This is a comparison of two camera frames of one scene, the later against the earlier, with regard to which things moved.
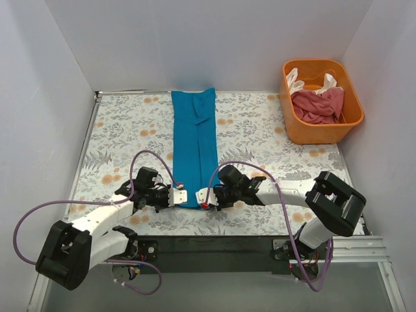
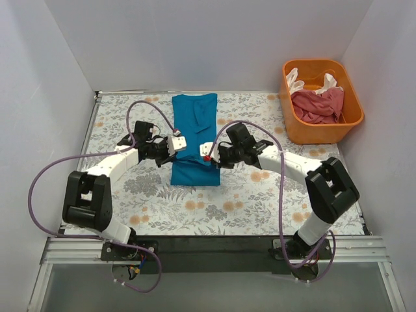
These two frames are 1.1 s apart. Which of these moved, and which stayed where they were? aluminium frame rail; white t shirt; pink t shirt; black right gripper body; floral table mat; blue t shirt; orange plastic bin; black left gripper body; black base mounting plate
Moved: black left gripper body; blue t shirt; black right gripper body
Stayed: black base mounting plate; aluminium frame rail; white t shirt; floral table mat; pink t shirt; orange plastic bin
